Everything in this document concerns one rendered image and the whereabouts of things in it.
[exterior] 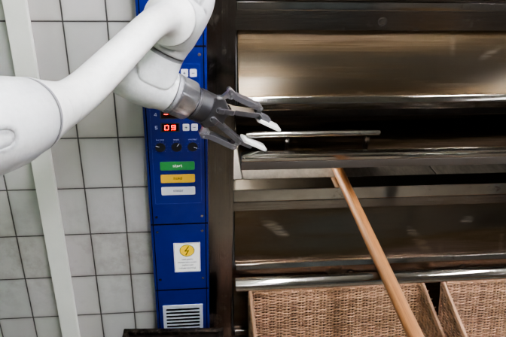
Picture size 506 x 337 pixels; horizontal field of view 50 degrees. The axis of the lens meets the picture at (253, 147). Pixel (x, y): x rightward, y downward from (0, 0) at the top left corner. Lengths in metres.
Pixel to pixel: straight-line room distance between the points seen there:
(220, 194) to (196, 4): 0.62
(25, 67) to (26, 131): 0.77
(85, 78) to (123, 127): 0.60
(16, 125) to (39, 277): 1.15
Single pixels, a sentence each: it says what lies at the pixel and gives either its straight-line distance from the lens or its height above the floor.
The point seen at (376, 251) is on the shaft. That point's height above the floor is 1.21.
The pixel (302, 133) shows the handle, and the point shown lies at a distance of 1.32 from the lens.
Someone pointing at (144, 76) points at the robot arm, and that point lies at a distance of 1.10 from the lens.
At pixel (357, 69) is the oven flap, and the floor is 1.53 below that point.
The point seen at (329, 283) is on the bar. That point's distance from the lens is 1.25.
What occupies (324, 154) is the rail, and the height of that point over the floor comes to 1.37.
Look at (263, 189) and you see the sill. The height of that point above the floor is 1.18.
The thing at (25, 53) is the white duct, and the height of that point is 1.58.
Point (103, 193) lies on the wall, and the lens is 1.53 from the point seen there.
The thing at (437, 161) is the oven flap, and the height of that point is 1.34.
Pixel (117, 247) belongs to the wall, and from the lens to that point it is 1.63.
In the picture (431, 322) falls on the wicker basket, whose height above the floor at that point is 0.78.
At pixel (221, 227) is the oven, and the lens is 1.58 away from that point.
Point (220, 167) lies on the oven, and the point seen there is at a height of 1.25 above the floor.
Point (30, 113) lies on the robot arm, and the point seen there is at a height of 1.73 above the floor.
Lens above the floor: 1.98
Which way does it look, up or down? 27 degrees down
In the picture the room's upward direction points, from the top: 2 degrees clockwise
